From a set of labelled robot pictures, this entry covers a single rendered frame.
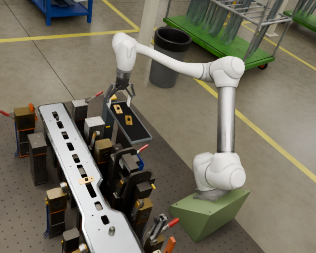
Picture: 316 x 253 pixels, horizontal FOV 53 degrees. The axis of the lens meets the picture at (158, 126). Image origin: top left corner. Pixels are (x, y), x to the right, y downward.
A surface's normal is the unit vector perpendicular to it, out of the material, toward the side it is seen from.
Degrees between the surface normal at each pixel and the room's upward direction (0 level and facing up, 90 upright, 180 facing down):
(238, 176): 55
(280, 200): 0
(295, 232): 0
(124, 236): 0
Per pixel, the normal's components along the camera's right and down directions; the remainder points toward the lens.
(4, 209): 0.21, -0.76
